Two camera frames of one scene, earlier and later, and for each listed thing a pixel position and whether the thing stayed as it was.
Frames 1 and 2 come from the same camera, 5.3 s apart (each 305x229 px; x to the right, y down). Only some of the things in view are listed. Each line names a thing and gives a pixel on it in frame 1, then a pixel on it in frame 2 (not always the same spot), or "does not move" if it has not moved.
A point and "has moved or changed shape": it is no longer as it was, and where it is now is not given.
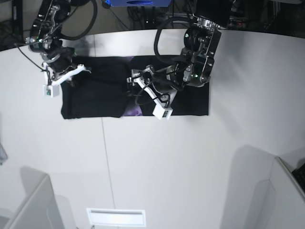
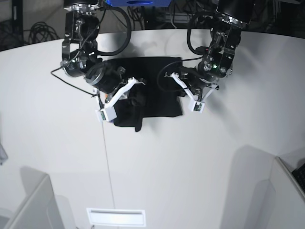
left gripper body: [58, 59] -> [107, 77]
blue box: [138, 3] does not move
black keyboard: [299, 174] does not move
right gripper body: [165, 82] -> [198, 88]
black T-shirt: [103, 90] has moved or changed shape
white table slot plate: [119, 217] does not move
